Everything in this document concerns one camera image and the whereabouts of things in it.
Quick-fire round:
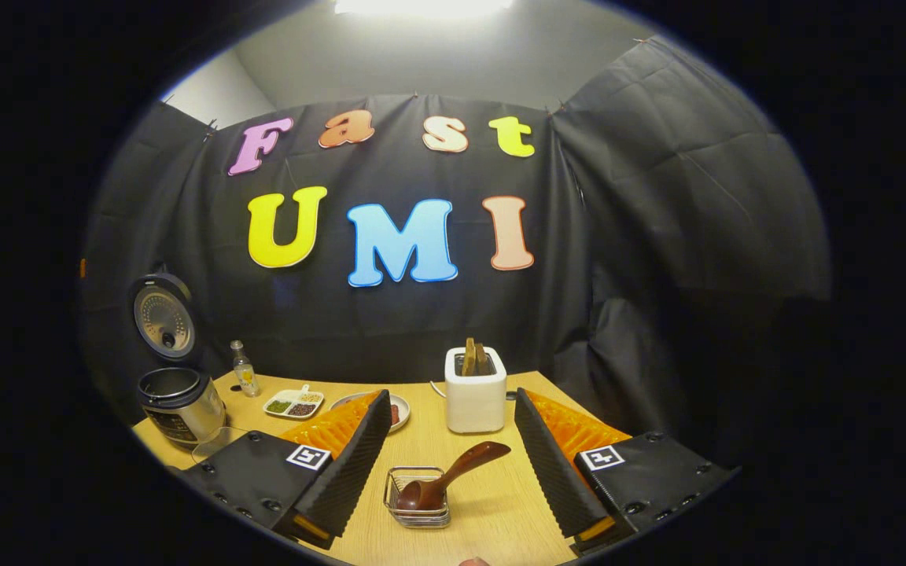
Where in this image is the round white plate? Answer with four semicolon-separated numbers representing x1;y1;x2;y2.
330;391;412;434

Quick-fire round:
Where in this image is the large ceiling light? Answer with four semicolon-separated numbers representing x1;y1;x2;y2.
333;0;515;18

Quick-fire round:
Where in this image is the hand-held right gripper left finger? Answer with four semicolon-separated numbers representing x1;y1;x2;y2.
178;389;393;551

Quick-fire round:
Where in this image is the metal wire chopstick holder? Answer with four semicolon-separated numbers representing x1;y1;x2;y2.
383;466;451;528

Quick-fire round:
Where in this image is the white toaster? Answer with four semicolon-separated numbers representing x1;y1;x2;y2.
444;346;508;435

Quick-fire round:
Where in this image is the brown wooden spoon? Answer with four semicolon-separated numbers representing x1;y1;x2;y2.
396;441;513;513

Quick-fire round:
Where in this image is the white divided condiment dish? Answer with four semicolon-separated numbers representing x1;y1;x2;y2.
263;384;325;419

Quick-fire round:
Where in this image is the black backdrop cloth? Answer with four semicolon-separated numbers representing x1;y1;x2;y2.
79;35;831;465

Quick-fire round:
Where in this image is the small glass bottle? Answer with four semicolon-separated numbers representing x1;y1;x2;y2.
230;340;260;398

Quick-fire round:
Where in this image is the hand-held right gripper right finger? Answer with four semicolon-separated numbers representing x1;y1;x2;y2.
514;388;739;557

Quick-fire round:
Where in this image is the silver black rice cooker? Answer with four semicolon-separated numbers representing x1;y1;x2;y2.
129;271;227;450

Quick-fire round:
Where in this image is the clear rice container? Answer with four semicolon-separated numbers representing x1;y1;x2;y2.
191;427;249;465

